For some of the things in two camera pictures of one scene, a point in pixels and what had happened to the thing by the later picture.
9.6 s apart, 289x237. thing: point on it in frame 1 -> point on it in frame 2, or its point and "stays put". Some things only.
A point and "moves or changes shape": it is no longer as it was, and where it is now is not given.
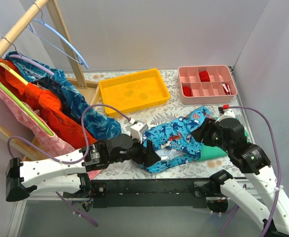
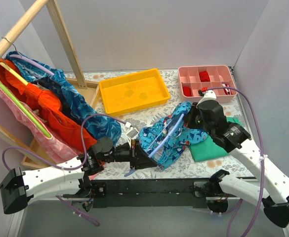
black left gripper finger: (151, 157) -> (139, 159)
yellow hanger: (14, 73) stays put
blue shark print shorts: (174, 142) moves or changes shape
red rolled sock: (204, 76) stays put
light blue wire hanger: (43, 22) -> (164, 139)
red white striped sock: (227, 89) stays put
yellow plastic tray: (125, 93) stays put
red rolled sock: (186, 91) stays put
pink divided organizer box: (205, 84) stays put
